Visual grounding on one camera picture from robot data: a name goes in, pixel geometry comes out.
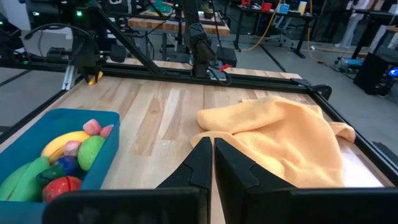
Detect blue plastic tupperware box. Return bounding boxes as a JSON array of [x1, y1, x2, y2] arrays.
[[0, 108, 121, 224]]

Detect red toy tomato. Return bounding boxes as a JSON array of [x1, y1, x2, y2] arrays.
[[42, 175, 83, 203]]

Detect black aluminium table frame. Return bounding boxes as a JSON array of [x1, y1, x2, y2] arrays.
[[0, 0, 398, 187]]

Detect small pink toy piece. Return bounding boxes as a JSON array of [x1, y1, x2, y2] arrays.
[[99, 124, 114, 139], [82, 118, 103, 136], [63, 140, 82, 157]]

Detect yellow toy banana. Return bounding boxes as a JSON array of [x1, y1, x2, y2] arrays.
[[41, 130, 91, 165]]

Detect yellow floor cable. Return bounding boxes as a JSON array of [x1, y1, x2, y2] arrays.
[[239, 0, 282, 52]]

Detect background black desk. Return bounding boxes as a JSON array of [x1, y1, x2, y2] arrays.
[[233, 4, 315, 59]]

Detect orange cloth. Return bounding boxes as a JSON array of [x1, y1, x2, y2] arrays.
[[190, 95, 357, 189]]

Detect purple toy eggplant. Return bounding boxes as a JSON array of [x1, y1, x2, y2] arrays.
[[35, 155, 82, 187]]

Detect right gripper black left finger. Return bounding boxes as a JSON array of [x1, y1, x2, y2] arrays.
[[42, 136, 214, 224]]

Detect green toy cucumber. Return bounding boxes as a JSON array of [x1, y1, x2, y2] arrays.
[[0, 156, 50, 202]]

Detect light green toy lime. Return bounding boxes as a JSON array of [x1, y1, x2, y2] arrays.
[[76, 135, 106, 172]]

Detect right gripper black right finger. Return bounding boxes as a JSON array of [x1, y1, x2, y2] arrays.
[[213, 138, 398, 224]]

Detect background wooden table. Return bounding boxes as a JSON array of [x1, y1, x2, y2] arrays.
[[127, 15, 231, 36]]

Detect small yellow toy corn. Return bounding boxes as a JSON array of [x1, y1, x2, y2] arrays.
[[88, 70, 104, 86]]

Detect black computer tower blue light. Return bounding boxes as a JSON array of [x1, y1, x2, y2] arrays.
[[353, 51, 398, 96]]

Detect small background potted plant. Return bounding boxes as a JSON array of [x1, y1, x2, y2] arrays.
[[201, 2, 215, 19]]

